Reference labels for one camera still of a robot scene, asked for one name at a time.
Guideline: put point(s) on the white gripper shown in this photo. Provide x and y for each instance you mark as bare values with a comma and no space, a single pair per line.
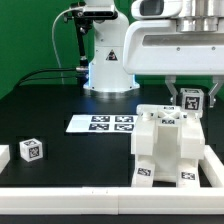
154,47

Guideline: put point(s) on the white tagged cube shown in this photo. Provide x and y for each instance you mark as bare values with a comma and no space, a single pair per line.
31,149
192,99

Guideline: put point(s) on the white chair seat part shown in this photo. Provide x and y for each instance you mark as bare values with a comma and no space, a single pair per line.
165,152

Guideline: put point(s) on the white chair side plank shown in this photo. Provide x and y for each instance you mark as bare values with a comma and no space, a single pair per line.
144,135
191,138

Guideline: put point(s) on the white chair side plank front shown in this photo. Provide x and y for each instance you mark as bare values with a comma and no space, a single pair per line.
144,135

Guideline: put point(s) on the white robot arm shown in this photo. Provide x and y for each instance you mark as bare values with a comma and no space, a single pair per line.
106,71

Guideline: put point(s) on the white paper tag sheet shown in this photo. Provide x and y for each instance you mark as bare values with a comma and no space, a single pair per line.
101,124

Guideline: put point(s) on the white front fence bar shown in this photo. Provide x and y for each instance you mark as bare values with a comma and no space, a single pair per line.
111,201

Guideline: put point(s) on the white left fence bar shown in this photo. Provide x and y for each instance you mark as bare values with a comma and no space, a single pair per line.
4,156

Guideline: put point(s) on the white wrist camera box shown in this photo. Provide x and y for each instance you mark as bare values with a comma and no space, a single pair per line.
155,9

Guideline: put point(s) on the black camera stand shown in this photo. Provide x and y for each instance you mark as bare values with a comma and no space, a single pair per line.
81,33

